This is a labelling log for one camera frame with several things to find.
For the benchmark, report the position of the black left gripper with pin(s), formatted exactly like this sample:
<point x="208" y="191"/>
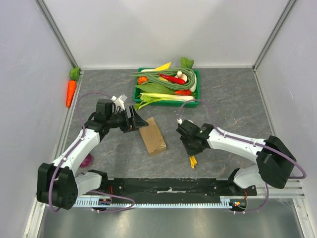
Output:
<point x="133" y="123"/>

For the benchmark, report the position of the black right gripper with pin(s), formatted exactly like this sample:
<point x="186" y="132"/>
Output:
<point x="191" y="148"/>

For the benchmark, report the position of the yellow utility knife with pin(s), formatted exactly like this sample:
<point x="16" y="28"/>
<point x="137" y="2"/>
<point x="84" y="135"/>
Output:
<point x="193" y="161"/>

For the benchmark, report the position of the brown cardboard express box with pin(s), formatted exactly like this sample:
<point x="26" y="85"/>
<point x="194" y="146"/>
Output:
<point x="152" y="137"/>

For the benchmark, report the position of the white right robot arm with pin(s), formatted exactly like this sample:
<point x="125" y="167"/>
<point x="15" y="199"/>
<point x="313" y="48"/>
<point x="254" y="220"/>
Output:
<point x="273" y="162"/>

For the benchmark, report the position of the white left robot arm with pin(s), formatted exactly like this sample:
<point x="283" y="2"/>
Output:
<point x="57" y="183"/>

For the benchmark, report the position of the green celery stalk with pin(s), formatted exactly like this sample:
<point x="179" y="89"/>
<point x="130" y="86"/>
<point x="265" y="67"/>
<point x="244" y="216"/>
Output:
<point x="149" y="98"/>

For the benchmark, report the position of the green leafy vegetable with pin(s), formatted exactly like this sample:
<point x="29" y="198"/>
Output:
<point x="154" y="88"/>

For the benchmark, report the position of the small orange pumpkin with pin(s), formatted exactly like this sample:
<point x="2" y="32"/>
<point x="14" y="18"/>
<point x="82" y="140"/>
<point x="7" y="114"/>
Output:
<point x="141" y="80"/>

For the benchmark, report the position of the green plastic tray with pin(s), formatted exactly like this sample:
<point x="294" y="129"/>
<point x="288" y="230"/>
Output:
<point x="137" y="94"/>

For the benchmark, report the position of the green long beans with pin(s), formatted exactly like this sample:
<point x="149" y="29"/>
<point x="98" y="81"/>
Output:
<point x="153" y="77"/>

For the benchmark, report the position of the red orange pepper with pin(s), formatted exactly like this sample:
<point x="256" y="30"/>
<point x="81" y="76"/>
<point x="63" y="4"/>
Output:
<point x="183" y="93"/>

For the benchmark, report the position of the red chili pepper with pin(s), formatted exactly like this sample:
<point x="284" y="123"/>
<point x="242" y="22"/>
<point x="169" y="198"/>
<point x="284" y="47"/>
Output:
<point x="172" y="79"/>

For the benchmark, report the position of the yellow corn husk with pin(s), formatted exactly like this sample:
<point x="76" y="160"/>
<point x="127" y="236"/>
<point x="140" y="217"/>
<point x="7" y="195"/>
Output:
<point x="163" y="67"/>

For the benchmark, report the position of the beige toy mushroom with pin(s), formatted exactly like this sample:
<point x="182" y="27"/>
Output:
<point x="182" y="76"/>

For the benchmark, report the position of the purple red onion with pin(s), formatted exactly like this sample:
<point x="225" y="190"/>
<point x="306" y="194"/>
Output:
<point x="87" y="161"/>

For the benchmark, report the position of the orange toy carrot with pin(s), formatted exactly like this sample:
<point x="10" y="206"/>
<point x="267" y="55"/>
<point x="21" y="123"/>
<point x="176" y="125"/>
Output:
<point x="72" y="84"/>

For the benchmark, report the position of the white radish with leaves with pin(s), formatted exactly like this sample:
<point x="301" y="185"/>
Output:
<point x="188" y="63"/>

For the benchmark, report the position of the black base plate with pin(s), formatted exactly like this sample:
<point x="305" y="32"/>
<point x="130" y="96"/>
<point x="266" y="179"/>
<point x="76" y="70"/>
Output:
<point x="174" y="190"/>

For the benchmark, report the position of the slotted cable duct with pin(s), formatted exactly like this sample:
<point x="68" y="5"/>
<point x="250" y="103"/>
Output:
<point x="98" y="202"/>

